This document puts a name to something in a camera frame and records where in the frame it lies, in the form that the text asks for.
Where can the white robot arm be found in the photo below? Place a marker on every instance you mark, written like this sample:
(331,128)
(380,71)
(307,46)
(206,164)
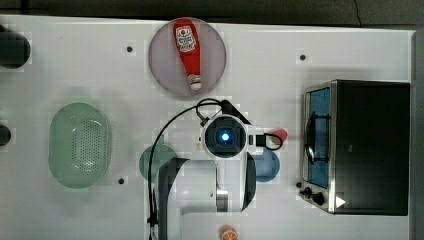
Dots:
(225,181)

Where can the black toaster oven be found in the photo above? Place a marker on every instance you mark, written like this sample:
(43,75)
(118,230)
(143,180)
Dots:
(356,147)

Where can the green metal cup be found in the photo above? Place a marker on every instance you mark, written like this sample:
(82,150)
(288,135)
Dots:
(162,154)

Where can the blue bowl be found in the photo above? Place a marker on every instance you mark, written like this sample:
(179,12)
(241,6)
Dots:
(267,166)

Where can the grey round plate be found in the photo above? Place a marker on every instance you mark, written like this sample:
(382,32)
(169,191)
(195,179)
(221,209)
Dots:
(167,67)

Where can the red ketchup bottle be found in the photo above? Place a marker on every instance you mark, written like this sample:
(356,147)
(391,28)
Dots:
(189,49)

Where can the orange slice toy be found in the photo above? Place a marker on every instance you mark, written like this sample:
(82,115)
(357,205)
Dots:
(228,233)

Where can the green oval colander basket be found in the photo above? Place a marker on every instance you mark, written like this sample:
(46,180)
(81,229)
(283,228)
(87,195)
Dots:
(79,145)

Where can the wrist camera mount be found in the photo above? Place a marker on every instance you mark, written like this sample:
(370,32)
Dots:
(229,108)

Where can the black cylinder post lower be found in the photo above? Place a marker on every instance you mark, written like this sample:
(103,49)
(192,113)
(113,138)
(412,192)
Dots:
(5,135)

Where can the black cylinder post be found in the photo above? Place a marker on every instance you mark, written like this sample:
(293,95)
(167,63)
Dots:
(5,135)
(15,50)

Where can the black cylinder post upper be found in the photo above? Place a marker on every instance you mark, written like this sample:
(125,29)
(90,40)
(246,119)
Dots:
(15,50)

